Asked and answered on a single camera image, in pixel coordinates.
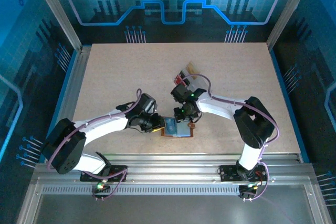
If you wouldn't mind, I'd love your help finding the blue credit card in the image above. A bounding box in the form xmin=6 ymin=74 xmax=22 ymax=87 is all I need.
xmin=163 ymin=117 xmax=177 ymax=136

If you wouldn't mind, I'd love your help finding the brown leather card holder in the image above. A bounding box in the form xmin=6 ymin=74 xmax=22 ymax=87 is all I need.
xmin=160 ymin=116 xmax=196 ymax=139

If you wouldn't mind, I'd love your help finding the clear plastic card tray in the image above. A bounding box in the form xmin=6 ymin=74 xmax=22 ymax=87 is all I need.
xmin=173 ymin=61 xmax=211 ymax=97

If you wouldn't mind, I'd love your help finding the gold credit card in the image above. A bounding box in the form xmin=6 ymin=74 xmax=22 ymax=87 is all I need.
xmin=185 ymin=61 xmax=199 ymax=79

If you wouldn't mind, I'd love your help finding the black connector block green LED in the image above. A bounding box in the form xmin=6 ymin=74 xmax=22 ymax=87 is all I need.
xmin=91 ymin=178 xmax=111 ymax=200
xmin=238 ymin=183 xmax=259 ymax=202

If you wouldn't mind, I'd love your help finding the grey metal panel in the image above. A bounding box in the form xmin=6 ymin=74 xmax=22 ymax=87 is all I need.
xmin=34 ymin=194 xmax=316 ymax=224

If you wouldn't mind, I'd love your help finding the blue table edge strip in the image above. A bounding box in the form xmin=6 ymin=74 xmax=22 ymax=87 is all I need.
xmin=39 ymin=49 xmax=78 ymax=163
xmin=269 ymin=49 xmax=310 ymax=164

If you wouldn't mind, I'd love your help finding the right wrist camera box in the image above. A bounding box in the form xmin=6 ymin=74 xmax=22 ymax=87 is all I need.
xmin=170 ymin=84 xmax=193 ymax=103

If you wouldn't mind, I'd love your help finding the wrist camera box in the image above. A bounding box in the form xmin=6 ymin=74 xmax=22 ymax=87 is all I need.
xmin=170 ymin=84 xmax=193 ymax=103
xmin=140 ymin=93 xmax=159 ymax=115

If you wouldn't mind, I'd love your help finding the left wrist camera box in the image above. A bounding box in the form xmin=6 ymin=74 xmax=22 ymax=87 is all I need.
xmin=140 ymin=93 xmax=159 ymax=115

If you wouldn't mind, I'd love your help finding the aluminium frame rail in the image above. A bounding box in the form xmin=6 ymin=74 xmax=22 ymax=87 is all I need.
xmin=31 ymin=153 xmax=317 ymax=187

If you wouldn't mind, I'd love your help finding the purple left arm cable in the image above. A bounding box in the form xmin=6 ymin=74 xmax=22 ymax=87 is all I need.
xmin=46 ymin=88 xmax=143 ymax=201

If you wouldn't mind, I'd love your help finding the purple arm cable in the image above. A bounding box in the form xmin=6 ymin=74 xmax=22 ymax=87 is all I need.
xmin=181 ymin=74 xmax=279 ymax=202
xmin=46 ymin=88 xmax=143 ymax=201

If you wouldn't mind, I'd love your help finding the slotted grey cable duct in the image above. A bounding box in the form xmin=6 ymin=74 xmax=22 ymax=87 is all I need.
xmin=41 ymin=186 xmax=242 ymax=196

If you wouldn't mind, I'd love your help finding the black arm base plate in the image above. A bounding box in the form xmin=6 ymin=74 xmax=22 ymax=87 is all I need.
xmin=217 ymin=165 xmax=268 ymax=183
xmin=80 ymin=165 xmax=129 ymax=183

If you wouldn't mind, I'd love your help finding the aluminium side rail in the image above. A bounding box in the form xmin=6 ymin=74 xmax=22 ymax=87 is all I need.
xmin=44 ymin=45 xmax=91 ymax=163

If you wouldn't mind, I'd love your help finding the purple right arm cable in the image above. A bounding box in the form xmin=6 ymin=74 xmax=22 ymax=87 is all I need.
xmin=181 ymin=74 xmax=279 ymax=202

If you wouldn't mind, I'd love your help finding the aluminium corner post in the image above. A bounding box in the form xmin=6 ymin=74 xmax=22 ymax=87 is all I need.
xmin=266 ymin=0 xmax=317 ymax=50
xmin=28 ymin=0 xmax=82 ymax=51

